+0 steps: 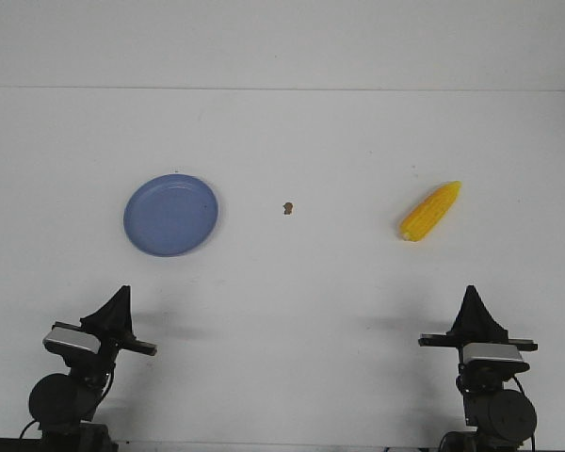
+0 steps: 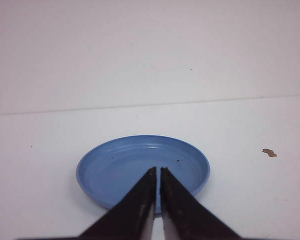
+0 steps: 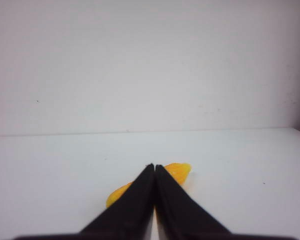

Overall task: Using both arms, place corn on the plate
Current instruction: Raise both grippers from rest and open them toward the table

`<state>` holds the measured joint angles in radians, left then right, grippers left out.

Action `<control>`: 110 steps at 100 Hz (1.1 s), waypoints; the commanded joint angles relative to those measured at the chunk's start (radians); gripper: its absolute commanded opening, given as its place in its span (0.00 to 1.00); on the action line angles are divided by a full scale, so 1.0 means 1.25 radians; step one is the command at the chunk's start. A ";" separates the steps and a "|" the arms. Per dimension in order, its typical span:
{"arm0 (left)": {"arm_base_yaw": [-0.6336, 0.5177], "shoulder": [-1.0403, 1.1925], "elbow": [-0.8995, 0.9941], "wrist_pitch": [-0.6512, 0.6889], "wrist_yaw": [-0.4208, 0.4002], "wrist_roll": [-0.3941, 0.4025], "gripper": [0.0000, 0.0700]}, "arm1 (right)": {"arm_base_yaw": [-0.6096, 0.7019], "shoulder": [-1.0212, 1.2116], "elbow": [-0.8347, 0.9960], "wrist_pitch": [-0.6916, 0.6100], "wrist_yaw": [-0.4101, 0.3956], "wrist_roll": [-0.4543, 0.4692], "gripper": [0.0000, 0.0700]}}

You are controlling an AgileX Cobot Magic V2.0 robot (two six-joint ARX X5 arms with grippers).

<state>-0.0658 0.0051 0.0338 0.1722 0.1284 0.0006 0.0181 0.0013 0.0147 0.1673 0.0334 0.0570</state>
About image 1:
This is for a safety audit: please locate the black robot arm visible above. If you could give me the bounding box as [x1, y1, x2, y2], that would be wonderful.
[28, 285, 157, 451]
[418, 285, 539, 451]

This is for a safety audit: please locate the yellow corn cob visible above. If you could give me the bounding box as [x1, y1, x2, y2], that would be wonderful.
[398, 181, 462, 242]

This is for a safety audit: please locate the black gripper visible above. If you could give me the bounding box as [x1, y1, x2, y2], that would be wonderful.
[418, 285, 538, 351]
[52, 285, 157, 363]

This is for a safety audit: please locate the blue round plate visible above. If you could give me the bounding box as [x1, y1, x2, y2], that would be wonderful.
[122, 173, 219, 257]

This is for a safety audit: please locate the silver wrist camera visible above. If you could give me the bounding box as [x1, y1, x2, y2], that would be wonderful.
[42, 326, 101, 354]
[461, 343, 530, 373]

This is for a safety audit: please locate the small brown crumb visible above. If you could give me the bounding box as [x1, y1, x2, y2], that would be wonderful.
[282, 202, 294, 216]

